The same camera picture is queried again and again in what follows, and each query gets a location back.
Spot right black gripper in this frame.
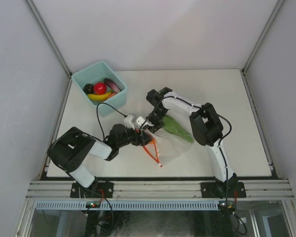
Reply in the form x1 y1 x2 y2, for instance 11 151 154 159
145 108 168 136

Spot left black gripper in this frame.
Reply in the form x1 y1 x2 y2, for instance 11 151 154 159
117 124 153 149

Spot green fake leaf vegetable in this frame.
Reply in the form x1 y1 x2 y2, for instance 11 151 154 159
162 116 194 143

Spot clear zip top bag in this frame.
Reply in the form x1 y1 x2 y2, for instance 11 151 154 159
143 127 194 167

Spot small orange fake carrot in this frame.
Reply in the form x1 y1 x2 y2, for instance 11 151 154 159
107 93 117 99

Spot long purple fake eggplant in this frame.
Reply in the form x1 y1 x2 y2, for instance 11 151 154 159
104 78 120 93

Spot teal plastic bin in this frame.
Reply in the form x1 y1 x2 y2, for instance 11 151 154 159
72 61 128 117

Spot yellow fake banana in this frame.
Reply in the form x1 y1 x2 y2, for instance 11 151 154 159
87 91 112 101

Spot red fake apple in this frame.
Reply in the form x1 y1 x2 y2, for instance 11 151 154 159
94 82 107 95

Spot dark purple fake eggplant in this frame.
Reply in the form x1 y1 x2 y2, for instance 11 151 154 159
83 83 94 94

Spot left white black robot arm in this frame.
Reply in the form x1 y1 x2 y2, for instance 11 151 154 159
47 124 152 198

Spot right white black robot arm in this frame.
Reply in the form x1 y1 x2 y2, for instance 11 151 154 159
145 87 238 198

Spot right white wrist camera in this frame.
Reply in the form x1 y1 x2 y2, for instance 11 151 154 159
136 116 147 130

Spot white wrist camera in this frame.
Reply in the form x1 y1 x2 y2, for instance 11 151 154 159
136 116 147 130
123 114 137 129

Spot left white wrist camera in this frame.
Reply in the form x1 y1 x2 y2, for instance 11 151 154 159
123 114 137 129

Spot left black camera cable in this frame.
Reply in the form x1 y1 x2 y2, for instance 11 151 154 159
96 102 128 141

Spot black camera cable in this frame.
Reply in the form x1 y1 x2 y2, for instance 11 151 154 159
140 93 232 198
96 102 128 141

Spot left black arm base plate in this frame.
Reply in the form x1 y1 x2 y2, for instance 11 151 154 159
70 182 114 198

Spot right black camera cable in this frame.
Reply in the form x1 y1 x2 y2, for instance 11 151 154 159
140 93 232 198

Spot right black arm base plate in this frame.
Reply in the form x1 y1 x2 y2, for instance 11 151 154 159
200 182 247 199

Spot blue slotted cable duct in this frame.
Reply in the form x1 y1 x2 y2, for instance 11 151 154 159
36 200 220 211

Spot aluminium mounting rail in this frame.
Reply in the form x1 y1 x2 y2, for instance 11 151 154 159
26 180 294 200

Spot right aluminium frame post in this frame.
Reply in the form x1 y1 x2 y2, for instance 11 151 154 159
242 0 286 74

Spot aluminium frame post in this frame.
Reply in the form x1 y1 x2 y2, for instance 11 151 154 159
24 0 72 77
242 0 286 74

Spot left aluminium frame post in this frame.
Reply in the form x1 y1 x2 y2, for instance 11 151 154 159
24 0 72 77

